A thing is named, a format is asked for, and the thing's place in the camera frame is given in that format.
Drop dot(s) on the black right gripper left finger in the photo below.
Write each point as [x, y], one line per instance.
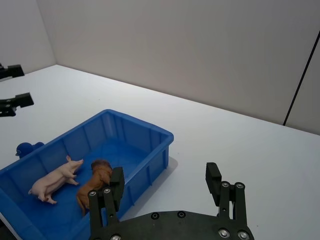
[117, 183]

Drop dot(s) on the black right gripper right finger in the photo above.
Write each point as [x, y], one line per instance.
[212, 180]

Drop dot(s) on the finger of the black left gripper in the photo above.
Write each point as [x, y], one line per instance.
[21, 99]
[13, 71]

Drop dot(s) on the brown toy lion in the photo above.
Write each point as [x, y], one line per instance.
[96, 183]

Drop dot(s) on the blue plastic bin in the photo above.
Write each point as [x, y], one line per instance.
[120, 140]

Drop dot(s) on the blue toy animal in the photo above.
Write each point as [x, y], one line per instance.
[25, 148]

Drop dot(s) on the pink toy pig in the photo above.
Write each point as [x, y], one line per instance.
[53, 178]

